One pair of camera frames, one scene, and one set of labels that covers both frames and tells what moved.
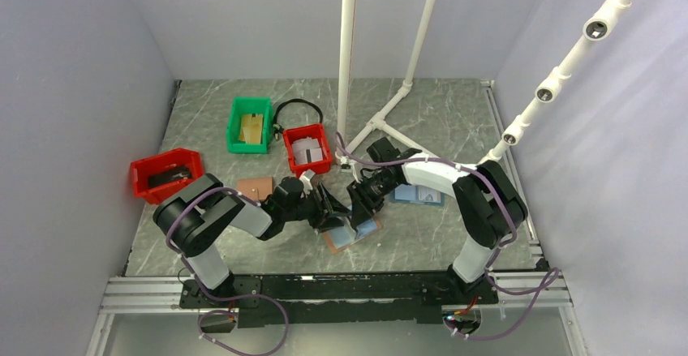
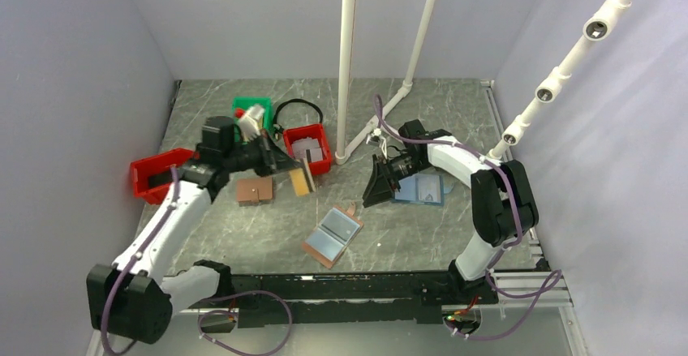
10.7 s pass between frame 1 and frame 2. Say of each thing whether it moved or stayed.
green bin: stayed
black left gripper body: moved
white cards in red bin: stayed
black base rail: stayed
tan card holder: moved
